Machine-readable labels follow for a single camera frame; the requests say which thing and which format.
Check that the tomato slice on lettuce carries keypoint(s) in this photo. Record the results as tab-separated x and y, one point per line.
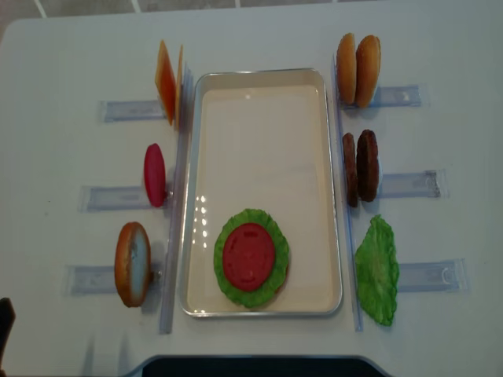
248	257

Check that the dark object bottom left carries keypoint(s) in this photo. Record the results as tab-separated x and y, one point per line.
7	318

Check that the clear bun holder strip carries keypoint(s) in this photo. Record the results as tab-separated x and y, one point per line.
396	96
89	280

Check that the clear right bun holder strip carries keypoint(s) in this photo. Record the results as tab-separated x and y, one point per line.
396	96

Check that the brown meat patty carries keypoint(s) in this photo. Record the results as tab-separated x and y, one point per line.
350	169
367	166

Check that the dark robot base bottom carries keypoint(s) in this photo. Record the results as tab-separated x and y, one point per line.
260	366

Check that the clear patty holder strip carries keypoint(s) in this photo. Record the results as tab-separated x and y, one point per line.
424	184

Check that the orange cheese slice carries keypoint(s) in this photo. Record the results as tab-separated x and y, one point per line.
165	82

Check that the upright bun half left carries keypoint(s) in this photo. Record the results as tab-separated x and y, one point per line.
132	266

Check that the upright bun slice outer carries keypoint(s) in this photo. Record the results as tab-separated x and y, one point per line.
368	57

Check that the clear acrylic rail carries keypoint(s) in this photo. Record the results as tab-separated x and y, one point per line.
356	309
177	206

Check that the upright green lettuce leaf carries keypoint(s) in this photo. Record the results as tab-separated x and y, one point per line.
377	271

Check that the lettuce leaf on tray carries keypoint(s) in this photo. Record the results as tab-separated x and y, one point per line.
277	278

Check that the left clear acrylic rail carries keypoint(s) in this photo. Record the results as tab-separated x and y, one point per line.
177	206

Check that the upright bun slice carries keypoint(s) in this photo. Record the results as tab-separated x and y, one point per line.
346	69
368	57

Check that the right clear acrylic rail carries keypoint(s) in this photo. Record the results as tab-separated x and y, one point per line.
356	309

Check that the upright bun slice inner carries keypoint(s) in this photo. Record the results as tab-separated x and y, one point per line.
346	69

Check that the metal baking tray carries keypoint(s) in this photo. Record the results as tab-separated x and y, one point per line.
261	140

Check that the clear cheese holder strip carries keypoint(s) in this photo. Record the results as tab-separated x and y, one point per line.
121	111

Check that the upright red tomato slice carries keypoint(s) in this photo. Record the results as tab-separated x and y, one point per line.
155	175

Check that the clear tomato holder strip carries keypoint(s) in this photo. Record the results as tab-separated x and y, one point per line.
98	199

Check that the clear left bun holder strip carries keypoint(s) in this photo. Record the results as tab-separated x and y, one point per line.
89	280

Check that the clear lettuce holder strip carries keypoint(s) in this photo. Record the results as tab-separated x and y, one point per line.
449	275

